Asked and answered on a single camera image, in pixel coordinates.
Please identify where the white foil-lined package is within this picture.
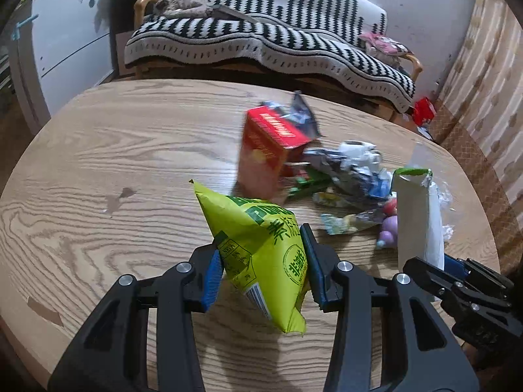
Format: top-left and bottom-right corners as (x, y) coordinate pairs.
(391, 167), (446, 272)

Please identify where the blue-white wrapper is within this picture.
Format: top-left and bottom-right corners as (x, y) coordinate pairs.
(347, 167), (395, 203)

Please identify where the yellow-white candy wrapper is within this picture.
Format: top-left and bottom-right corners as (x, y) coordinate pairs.
(312, 191), (360, 209)

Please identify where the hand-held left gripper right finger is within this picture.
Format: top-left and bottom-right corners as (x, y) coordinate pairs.
(299, 223), (480, 392)

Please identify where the crumpled white bag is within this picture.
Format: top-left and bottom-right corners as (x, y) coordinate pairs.
(339, 140), (383, 172)

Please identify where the white cabinet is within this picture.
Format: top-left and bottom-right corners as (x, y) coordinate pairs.
(8, 0), (117, 123)

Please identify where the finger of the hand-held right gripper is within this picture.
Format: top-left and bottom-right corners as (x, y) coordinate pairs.
(443, 253), (515, 301)
(402, 256), (511, 348)

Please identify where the grey book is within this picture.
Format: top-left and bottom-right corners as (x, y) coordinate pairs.
(210, 5), (260, 25)

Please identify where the cardboard box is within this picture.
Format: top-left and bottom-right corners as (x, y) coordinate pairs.
(115, 30), (135, 78)

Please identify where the pink plush cushion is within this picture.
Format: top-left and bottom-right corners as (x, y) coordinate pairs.
(359, 32), (409, 66)

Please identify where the pale green candy wrapper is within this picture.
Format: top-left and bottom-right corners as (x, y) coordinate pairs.
(320, 209), (387, 235)

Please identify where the yellow-green snack bag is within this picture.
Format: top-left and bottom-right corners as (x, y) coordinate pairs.
(189, 179), (311, 335)

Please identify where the wooden sofa frame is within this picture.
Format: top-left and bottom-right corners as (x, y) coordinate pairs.
(133, 0), (423, 123)

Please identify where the dark foil wrapper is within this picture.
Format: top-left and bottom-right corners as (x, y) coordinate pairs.
(261, 91), (323, 139)

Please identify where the beige cloth on sofa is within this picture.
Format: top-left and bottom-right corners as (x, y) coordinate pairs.
(154, 0), (213, 19)

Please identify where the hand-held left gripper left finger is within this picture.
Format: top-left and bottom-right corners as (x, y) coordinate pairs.
(48, 242), (225, 392)

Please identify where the red carton box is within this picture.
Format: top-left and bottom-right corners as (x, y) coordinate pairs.
(237, 105), (317, 203)

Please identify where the crumpled silver foil wrapper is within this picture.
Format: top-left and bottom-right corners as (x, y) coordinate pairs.
(304, 147), (348, 188)

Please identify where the beige patterned curtain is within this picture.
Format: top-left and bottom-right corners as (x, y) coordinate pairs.
(433, 0), (523, 278)

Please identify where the red bag on floor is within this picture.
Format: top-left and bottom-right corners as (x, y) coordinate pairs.
(413, 97), (437, 126)

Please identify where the sofa with black-white blanket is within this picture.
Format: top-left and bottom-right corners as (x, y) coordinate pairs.
(124, 0), (416, 113)

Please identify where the purple toy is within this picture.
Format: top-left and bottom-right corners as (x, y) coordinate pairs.
(376, 216), (399, 250)

